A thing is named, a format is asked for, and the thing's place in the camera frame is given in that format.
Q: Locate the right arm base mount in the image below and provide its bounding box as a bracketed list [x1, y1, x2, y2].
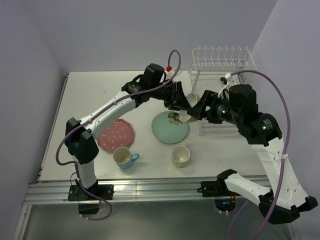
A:
[196, 180, 239, 215]

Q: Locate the yellow mug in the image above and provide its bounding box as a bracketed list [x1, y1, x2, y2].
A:
[171, 141, 191, 168]

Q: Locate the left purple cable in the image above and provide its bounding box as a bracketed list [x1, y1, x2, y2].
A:
[55, 50, 182, 222]

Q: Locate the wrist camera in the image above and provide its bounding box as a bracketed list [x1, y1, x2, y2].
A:
[218, 73, 239, 99]
[165, 66, 183, 81]

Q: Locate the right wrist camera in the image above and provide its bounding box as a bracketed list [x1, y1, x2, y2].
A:
[218, 73, 239, 99]

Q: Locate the pink polka dot plate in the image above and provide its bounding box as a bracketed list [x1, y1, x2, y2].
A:
[96, 118, 135, 153]

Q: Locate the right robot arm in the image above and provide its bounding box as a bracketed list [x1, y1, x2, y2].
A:
[187, 84, 318, 225]

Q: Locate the blue mug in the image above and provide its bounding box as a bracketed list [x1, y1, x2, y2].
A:
[113, 146, 140, 169]

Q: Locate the white wire dish rack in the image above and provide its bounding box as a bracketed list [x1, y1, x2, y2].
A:
[188, 45, 257, 137]

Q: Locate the green floral plate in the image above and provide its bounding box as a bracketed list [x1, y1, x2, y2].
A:
[151, 111, 189, 144]

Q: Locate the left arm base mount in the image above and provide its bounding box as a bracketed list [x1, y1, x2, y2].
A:
[67, 184, 114, 217]

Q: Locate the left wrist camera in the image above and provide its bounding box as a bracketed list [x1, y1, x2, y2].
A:
[165, 66, 183, 81]

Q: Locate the aluminium rail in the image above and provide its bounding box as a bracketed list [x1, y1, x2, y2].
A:
[23, 177, 216, 205]

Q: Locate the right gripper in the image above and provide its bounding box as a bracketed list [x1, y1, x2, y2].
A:
[186, 89, 242, 125]

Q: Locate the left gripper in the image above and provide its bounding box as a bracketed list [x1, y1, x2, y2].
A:
[150, 81, 191, 113]

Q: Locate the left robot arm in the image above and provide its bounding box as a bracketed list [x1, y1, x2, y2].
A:
[64, 63, 191, 200]

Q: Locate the beige bowl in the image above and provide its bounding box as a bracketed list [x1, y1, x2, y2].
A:
[179, 92, 200, 123]

